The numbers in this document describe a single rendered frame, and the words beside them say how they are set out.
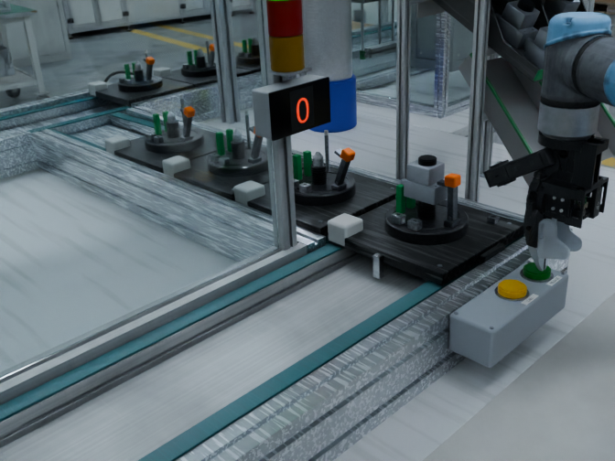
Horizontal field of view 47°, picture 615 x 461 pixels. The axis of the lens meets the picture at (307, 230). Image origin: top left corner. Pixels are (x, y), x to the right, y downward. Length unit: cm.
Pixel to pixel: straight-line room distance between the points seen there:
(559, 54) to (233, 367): 58
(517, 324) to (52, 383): 62
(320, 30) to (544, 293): 119
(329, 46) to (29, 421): 140
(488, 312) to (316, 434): 31
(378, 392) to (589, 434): 27
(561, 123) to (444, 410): 40
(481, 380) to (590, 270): 40
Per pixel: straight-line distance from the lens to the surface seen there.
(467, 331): 98
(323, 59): 205
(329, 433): 87
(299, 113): 105
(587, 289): 129
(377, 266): 113
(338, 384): 85
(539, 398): 102
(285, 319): 106
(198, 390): 94
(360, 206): 129
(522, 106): 142
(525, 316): 103
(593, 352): 113
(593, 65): 90
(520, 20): 133
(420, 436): 94
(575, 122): 97
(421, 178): 116
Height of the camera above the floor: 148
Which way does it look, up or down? 25 degrees down
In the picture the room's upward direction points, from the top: 3 degrees counter-clockwise
